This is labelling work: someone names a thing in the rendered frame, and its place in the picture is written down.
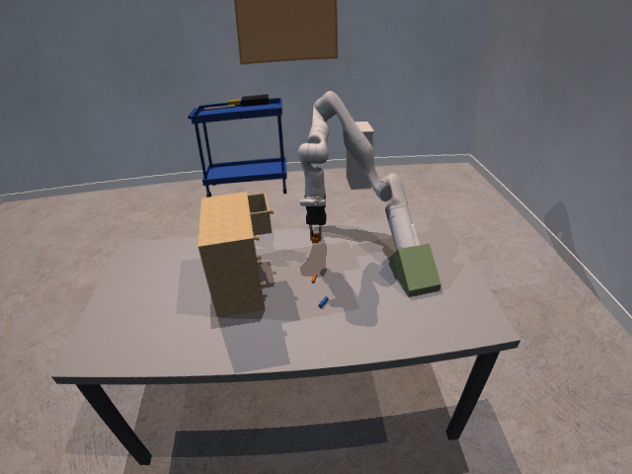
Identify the wooden chest of drawers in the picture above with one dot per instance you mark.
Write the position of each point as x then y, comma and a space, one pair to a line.
227, 250

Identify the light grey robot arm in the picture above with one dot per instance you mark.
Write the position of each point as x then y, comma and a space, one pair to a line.
315, 151

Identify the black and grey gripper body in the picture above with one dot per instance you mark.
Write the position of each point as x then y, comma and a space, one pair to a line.
315, 202

